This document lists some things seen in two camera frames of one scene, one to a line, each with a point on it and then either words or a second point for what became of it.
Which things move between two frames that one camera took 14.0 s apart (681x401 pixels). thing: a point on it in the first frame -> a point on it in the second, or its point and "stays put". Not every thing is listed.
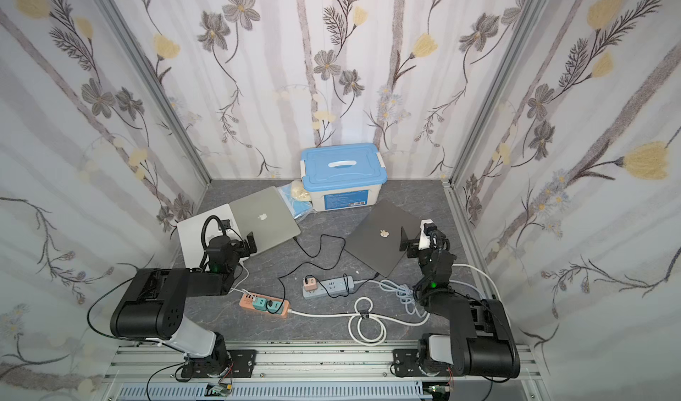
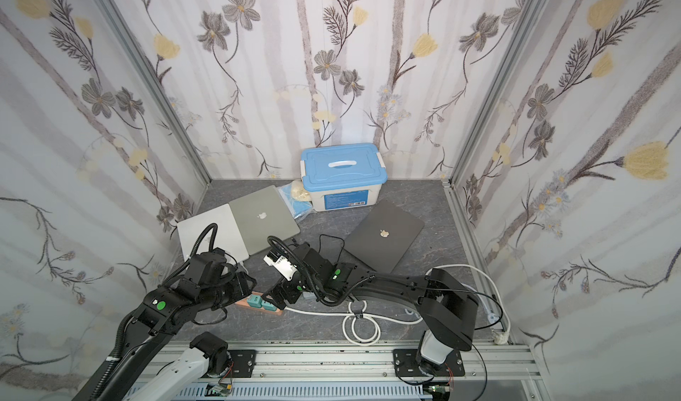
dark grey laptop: [378, 242] stays put
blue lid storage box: [343, 176] stays put
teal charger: [274, 307] stays put
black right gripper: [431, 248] -> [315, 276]
